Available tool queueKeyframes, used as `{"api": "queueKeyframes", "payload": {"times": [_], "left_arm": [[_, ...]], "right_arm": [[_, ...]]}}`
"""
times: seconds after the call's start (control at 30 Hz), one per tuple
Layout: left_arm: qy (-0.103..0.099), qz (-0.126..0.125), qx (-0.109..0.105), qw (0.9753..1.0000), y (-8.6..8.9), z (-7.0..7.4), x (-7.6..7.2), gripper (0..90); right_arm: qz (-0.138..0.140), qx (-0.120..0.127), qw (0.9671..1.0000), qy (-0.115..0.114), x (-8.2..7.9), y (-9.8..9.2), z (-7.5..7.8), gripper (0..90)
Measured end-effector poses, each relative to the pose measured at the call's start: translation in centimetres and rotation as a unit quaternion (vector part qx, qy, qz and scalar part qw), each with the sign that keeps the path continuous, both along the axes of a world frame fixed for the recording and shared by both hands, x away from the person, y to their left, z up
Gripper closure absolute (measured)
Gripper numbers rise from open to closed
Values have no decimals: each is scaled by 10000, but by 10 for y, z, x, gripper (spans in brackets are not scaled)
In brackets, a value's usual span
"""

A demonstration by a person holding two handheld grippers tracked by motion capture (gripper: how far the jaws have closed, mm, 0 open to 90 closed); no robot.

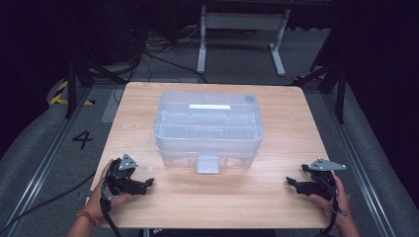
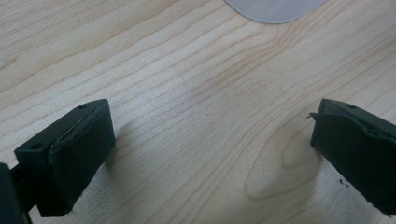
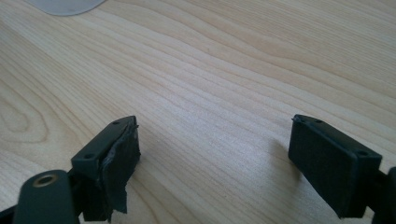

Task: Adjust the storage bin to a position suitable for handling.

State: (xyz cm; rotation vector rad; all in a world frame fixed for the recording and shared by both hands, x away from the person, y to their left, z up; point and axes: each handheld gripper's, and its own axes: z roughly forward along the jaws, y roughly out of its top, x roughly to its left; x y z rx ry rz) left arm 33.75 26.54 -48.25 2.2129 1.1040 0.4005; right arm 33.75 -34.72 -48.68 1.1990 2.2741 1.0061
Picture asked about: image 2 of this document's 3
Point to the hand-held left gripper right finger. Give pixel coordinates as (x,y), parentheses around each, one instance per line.
(358,155)

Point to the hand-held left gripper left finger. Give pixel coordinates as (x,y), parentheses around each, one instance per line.
(74,155)

